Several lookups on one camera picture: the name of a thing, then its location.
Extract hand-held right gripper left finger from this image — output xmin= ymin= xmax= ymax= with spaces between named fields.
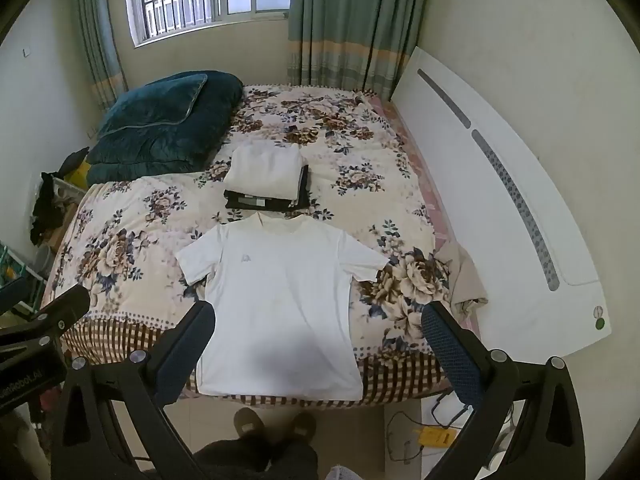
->
xmin=50 ymin=300 xmax=217 ymax=480

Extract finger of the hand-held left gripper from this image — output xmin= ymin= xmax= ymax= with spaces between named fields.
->
xmin=0 ymin=284 xmax=92 ymax=356

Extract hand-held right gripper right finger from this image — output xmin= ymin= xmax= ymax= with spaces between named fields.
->
xmin=420 ymin=301 xmax=587 ymax=480

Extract white t-shirt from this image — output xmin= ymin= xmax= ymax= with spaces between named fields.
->
xmin=175 ymin=211 xmax=391 ymax=402

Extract folded black clothes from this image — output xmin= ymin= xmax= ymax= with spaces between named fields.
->
xmin=224 ymin=162 xmax=312 ymax=211

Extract green plastic crate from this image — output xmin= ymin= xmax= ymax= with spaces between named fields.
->
xmin=0 ymin=245 xmax=46 ymax=311

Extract yellow floor device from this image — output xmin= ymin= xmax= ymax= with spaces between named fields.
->
xmin=417 ymin=426 xmax=458 ymax=447

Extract beige cloth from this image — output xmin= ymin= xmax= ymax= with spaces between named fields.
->
xmin=435 ymin=240 xmax=489 ymax=318

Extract white plastic rack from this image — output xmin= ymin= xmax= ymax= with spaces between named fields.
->
xmin=52 ymin=177 xmax=85 ymax=212

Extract person's dark pants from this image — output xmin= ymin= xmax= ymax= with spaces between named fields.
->
xmin=192 ymin=435 xmax=321 ymax=480

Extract person's right slipper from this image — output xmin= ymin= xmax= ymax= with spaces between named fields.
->
xmin=290 ymin=412 xmax=317 ymax=444

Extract folded white garment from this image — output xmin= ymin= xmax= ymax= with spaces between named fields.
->
xmin=222 ymin=141 xmax=307 ymax=200

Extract white headboard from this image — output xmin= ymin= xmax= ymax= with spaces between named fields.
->
xmin=390 ymin=46 xmax=613 ymax=358

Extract teal quilt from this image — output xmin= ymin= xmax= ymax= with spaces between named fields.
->
xmin=86 ymin=71 xmax=244 ymax=183

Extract floral bedspread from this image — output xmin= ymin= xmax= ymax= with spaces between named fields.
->
xmin=40 ymin=84 xmax=451 ymax=408

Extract narrow green striped curtain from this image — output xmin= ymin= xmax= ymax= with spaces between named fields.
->
xmin=72 ymin=0 xmax=130 ymax=111

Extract wide green striped curtain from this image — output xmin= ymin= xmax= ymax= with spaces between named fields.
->
xmin=286 ymin=0 xmax=433 ymax=103

